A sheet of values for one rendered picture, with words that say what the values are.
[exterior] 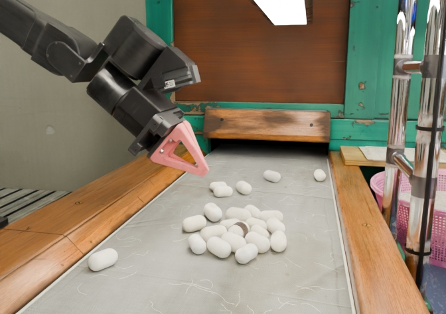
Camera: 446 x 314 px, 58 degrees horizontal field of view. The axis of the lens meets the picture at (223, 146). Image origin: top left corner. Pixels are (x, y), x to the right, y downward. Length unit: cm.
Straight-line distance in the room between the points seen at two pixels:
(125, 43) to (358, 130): 62
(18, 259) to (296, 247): 31
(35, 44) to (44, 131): 154
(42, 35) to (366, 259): 49
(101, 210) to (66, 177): 155
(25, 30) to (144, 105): 20
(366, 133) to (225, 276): 64
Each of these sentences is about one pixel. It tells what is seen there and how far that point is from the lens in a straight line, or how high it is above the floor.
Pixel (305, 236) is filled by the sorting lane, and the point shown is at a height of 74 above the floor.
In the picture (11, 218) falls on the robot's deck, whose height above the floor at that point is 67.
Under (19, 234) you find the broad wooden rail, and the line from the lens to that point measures 55.
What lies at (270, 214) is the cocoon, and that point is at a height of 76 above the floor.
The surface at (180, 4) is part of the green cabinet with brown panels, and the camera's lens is 106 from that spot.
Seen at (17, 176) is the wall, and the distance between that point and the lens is 229.
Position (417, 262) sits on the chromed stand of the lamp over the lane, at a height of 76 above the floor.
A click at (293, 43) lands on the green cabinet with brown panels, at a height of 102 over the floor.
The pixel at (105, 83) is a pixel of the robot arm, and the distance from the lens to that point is 58.
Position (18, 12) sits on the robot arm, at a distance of 65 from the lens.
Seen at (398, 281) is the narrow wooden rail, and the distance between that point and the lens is 42.
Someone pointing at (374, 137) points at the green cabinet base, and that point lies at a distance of 101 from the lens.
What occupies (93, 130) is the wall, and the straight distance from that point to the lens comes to 201.
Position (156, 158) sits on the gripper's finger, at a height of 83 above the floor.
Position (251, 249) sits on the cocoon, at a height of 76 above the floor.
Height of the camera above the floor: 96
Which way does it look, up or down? 11 degrees down
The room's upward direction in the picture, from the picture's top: straight up
